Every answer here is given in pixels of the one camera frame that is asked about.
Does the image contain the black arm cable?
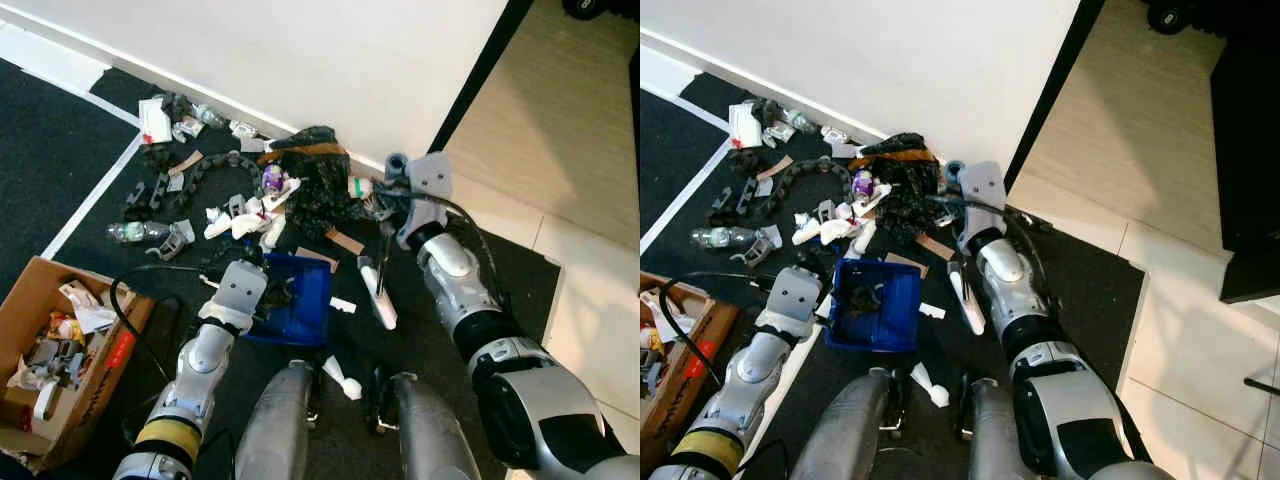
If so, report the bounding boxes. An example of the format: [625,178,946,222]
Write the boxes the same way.
[938,192,1056,291]
[380,186,496,296]
[657,270,791,389]
[107,261,233,383]

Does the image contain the grey robot leg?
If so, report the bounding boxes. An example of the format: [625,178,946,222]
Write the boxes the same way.
[963,377,1053,480]
[388,371,483,480]
[234,359,323,480]
[788,367,898,480]

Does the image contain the black cabinet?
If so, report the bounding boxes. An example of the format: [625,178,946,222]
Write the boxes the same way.
[1208,0,1280,304]

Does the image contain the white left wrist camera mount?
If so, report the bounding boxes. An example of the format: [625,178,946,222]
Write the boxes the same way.
[204,261,270,323]
[764,265,830,328]

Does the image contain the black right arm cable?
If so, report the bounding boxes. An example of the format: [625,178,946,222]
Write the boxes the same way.
[938,192,1056,291]
[380,186,496,296]

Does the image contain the white box with red mark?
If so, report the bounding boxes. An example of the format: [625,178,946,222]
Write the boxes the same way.
[137,97,172,147]
[727,101,764,152]

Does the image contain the black door frame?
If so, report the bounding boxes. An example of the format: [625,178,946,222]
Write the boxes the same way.
[1003,0,1107,191]
[427,0,537,157]

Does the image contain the grey left robot leg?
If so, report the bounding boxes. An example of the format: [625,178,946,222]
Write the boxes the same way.
[234,359,323,480]
[788,367,898,480]

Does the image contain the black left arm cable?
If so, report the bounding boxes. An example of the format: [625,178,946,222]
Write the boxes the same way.
[107,261,233,383]
[657,270,791,389]

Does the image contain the black chain link pieces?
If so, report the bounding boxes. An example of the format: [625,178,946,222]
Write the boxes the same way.
[121,172,169,221]
[706,178,757,225]

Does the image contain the broom with grey foam handle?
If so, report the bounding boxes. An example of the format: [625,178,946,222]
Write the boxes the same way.
[943,159,977,303]

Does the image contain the black garment with brown band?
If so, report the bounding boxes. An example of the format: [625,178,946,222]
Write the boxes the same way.
[260,125,369,243]
[846,131,948,248]

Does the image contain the crushed clear bottle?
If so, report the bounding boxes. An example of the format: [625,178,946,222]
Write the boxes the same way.
[778,104,819,137]
[188,99,228,131]

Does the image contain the black plastic cable chain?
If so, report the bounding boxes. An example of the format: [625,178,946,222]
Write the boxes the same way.
[174,149,264,213]
[760,157,852,218]

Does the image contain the crumpled white tissue pile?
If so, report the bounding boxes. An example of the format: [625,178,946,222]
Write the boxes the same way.
[791,198,881,249]
[203,193,293,243]

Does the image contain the grey right robot leg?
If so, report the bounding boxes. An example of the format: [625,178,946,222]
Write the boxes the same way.
[388,371,483,480]
[963,377,1053,480]

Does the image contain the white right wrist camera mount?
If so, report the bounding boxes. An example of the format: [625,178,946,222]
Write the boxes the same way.
[956,160,1010,253]
[397,151,454,251]

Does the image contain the crumpled white paper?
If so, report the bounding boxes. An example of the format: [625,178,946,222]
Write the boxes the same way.
[648,288,693,335]
[58,282,118,333]

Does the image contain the grey plastic bracket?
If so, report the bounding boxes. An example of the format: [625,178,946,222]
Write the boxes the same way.
[733,225,783,269]
[147,221,197,264]

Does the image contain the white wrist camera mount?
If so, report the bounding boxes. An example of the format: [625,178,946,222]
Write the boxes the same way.
[956,160,1010,253]
[204,261,270,323]
[397,151,454,251]
[764,265,830,328]

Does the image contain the white tissue wad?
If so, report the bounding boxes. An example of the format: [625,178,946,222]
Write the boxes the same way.
[321,354,364,402]
[909,361,952,409]

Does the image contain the brown cardboard box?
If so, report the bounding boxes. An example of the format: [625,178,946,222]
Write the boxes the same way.
[640,271,742,473]
[0,256,157,473]

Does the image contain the grey plastic part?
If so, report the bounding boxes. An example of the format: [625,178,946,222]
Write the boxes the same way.
[643,358,683,399]
[24,338,88,393]

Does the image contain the clear plastic bottle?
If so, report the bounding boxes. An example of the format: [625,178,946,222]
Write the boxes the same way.
[689,226,758,252]
[107,221,172,246]

